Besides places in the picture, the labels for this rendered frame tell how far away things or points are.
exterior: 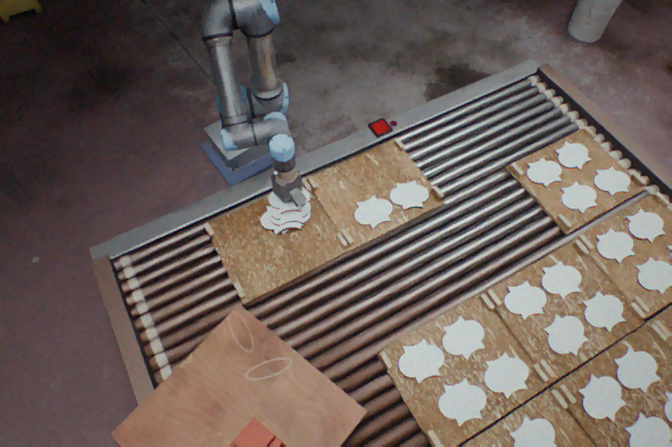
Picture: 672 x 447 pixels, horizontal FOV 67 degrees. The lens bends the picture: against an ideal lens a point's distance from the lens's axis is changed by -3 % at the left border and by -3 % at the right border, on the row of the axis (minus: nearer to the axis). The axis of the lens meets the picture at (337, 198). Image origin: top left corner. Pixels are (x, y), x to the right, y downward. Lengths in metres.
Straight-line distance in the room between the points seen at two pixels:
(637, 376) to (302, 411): 1.03
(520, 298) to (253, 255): 0.92
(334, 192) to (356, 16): 2.49
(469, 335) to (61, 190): 2.61
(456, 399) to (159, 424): 0.86
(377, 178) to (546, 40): 2.60
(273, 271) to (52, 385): 1.51
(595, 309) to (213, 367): 1.23
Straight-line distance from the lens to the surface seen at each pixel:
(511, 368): 1.76
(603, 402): 1.83
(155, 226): 2.03
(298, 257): 1.83
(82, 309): 3.07
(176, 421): 1.61
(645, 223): 2.19
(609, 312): 1.95
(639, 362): 1.93
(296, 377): 1.58
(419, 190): 1.99
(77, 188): 3.50
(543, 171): 2.17
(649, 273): 2.09
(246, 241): 1.89
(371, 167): 2.04
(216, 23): 1.69
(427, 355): 1.71
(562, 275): 1.94
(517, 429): 1.73
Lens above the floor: 2.56
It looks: 56 degrees down
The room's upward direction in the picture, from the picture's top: straight up
